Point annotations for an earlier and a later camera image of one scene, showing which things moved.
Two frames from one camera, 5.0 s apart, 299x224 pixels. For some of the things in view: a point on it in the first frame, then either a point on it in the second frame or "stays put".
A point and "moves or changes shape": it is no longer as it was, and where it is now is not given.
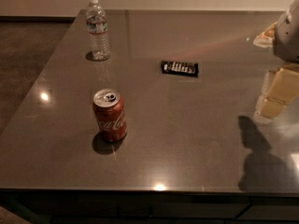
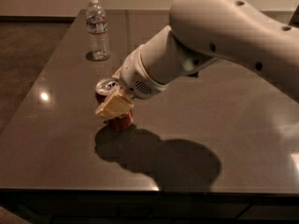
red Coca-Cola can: [110, 114] moves or changes shape
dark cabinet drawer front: [83, 206] stays put
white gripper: [288, 37] to [135, 74]
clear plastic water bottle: [96, 26] stays put
